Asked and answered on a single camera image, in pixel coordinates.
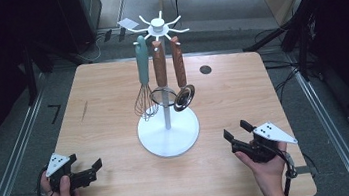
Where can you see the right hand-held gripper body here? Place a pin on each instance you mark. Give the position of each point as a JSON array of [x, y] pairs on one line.
[[265, 144]]

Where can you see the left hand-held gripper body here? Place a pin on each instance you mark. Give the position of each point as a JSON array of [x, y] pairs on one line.
[[58, 172]]

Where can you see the white utensil rack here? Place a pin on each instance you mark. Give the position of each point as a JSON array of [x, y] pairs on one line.
[[169, 135]]

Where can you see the person's right hand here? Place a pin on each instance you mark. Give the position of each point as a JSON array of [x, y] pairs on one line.
[[268, 170]]

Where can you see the black round table grommet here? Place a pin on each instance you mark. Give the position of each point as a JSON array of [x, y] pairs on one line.
[[205, 69]]

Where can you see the black metal stand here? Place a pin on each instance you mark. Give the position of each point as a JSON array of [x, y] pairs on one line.
[[287, 23], [30, 82]]

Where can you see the black floor plug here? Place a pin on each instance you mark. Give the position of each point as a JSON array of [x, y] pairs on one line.
[[121, 34], [107, 35]]

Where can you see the white paper sheet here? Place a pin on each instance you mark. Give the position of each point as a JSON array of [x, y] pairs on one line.
[[127, 23]]

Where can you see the black cabinet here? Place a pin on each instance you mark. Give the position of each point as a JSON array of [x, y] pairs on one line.
[[78, 19]]

